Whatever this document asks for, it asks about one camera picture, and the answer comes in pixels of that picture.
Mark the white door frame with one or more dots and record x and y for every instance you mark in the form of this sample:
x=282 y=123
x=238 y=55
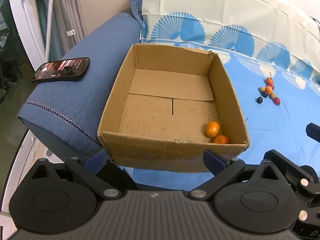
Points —
x=25 y=17

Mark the small round tangerine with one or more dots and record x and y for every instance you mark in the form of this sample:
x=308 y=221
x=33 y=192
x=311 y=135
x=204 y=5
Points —
x=269 y=89

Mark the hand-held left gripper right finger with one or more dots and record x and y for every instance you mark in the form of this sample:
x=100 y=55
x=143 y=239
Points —
x=215 y=162

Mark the small red berry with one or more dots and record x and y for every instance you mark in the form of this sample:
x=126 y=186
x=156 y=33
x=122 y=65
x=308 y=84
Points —
x=276 y=101

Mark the oval orange kumquat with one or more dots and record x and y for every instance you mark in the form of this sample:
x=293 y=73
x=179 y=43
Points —
x=212 y=128

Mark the grey curtain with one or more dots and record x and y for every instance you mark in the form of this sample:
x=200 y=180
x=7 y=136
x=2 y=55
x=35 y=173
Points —
x=68 y=7

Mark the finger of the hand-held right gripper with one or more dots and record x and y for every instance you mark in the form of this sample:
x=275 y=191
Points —
x=313 y=132
x=300 y=177

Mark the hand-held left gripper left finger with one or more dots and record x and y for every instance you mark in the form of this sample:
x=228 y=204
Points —
x=96 y=162

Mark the blue white fan-print sheet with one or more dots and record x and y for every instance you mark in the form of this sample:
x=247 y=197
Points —
x=262 y=135

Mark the round orange kumquat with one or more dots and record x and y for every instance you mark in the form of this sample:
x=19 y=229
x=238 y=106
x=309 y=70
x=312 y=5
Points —
x=221 y=139

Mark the white plastic clip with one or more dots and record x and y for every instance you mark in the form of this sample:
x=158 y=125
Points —
x=71 y=32

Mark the dark purple grape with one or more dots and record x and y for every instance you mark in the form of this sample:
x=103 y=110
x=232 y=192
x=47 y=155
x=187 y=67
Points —
x=259 y=100

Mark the blue sofa armrest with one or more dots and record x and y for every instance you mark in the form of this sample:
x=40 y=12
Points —
x=82 y=97

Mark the orange crabapple with stem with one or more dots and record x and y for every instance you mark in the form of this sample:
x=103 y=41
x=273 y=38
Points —
x=269 y=81

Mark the brown cardboard box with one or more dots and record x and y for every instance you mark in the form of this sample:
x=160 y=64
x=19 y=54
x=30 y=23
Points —
x=172 y=105

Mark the dark olive berry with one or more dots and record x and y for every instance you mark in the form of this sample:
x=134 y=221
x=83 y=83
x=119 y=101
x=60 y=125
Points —
x=264 y=95

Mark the black smartphone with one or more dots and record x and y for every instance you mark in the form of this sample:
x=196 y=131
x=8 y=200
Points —
x=61 y=69

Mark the dark green curtain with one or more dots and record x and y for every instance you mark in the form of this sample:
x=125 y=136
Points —
x=42 y=22

